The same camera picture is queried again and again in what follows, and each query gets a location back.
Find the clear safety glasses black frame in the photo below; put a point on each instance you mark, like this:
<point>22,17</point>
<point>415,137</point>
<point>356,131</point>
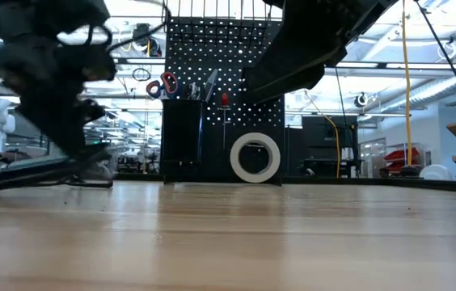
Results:
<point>98,174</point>

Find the black round floor puck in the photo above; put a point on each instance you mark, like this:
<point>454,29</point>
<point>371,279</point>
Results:
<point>409,171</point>

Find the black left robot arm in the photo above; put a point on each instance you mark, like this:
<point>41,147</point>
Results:
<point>50,16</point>

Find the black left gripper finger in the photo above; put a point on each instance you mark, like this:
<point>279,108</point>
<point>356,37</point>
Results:
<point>90,153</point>

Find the red bin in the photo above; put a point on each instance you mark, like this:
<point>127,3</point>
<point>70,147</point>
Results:
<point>402,157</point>

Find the white dome shaped object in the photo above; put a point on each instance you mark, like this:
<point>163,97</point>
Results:
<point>436,173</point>

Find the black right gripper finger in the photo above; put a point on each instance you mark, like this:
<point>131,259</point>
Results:
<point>284,83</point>

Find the black metal peg board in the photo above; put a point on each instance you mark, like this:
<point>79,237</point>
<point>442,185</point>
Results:
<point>228,72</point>

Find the white masking tape roll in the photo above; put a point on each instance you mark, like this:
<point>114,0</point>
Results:
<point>236,157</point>

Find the black cabinet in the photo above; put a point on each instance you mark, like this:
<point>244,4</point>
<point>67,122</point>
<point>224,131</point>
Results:
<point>329,141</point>

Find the grey spirit level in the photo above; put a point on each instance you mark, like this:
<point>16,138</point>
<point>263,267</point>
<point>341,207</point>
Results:
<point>211,85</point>

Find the tall black peg board bin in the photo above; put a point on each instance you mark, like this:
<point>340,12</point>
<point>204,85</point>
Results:
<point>181,137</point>

